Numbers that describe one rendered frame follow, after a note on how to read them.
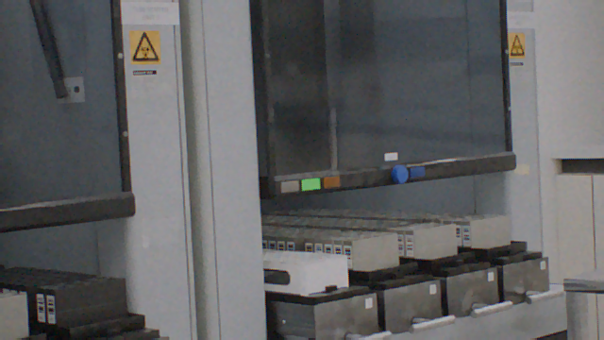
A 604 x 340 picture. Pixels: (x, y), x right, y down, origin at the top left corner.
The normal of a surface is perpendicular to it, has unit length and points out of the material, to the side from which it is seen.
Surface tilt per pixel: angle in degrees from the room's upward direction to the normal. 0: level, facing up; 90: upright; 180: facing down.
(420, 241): 90
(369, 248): 90
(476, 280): 90
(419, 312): 90
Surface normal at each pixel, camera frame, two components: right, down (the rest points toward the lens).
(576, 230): -0.72, 0.07
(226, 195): 0.69, 0.00
